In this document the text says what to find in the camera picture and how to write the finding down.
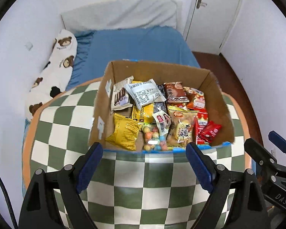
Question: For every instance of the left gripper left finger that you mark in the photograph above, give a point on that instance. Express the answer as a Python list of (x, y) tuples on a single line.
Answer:
[(40, 209)]

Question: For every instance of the small white pink packet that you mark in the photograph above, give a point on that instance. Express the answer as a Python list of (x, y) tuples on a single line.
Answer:
[(163, 122)]

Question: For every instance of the yellow black snack bag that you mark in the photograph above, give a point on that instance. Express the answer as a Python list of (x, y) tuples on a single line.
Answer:
[(145, 114)]

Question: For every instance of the colourful candy ball bag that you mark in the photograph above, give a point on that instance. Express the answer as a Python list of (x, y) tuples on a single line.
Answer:
[(152, 138)]

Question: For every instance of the orange cracker snack bag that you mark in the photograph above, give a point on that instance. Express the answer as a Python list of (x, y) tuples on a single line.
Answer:
[(181, 128)]

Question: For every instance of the red orange snack bag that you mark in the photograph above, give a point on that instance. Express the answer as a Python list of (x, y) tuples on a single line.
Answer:
[(196, 98)]

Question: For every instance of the white door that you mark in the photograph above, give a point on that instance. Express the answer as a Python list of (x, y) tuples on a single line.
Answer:
[(207, 28)]

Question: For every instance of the red crown snack bag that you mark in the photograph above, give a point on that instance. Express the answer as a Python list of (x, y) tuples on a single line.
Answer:
[(201, 120)]

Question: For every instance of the white chocolate stick box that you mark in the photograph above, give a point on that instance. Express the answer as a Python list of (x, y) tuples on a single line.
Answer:
[(120, 97)]

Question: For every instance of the metal door handle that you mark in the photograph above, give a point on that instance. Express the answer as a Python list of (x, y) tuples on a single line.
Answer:
[(200, 3)]

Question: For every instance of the silver white snack packet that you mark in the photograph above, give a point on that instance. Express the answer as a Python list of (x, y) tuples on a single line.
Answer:
[(144, 93)]

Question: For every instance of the blue bed sheet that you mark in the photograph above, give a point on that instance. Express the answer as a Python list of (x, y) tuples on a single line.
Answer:
[(95, 49)]

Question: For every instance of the small red snack packet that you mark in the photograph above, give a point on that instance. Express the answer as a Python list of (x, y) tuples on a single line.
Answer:
[(210, 131)]

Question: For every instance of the green white checkered mat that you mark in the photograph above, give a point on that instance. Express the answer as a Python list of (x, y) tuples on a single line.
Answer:
[(128, 189)]

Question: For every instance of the brown red snack packet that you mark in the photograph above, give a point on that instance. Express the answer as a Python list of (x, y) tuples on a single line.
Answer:
[(175, 92)]

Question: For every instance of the bear print white pillow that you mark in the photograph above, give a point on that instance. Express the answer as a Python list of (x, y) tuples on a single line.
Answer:
[(56, 74)]

